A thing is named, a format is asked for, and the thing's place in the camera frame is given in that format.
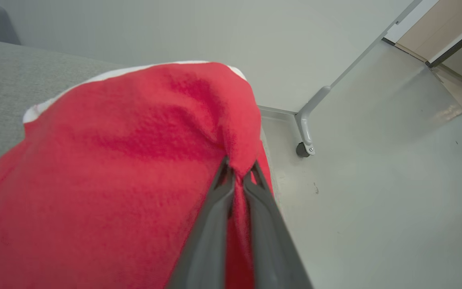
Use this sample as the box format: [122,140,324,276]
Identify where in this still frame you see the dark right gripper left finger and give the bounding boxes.
[167,157,235,289]

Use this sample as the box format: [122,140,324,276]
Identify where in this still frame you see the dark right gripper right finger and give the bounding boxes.
[242,161,314,289]

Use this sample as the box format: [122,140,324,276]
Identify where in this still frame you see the red shorts with white stripe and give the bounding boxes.
[0,60,274,289]

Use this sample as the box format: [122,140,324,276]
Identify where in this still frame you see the black caster wheel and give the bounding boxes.
[296,142,316,158]

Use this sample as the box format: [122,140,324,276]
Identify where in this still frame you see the grey partition leg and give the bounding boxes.
[294,85,332,155]

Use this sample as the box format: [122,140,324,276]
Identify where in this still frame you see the beige wooden panel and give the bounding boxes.
[383,0,462,69]

